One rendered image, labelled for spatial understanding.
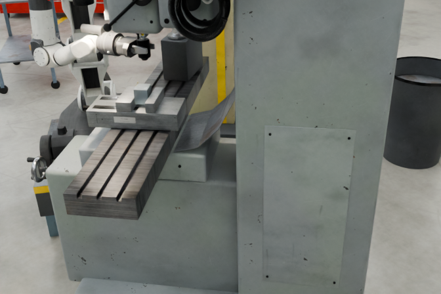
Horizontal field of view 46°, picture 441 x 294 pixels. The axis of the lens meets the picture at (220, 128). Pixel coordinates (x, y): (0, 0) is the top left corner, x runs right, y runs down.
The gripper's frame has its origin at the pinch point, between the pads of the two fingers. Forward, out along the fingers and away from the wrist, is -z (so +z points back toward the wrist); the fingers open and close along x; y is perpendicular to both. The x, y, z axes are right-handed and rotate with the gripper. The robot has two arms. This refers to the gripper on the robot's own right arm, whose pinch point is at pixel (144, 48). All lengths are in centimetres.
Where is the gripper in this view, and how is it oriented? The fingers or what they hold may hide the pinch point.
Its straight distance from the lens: 195.8
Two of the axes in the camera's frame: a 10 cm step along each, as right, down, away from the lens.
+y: 0.3, 8.8, 4.7
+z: -9.1, -1.7, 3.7
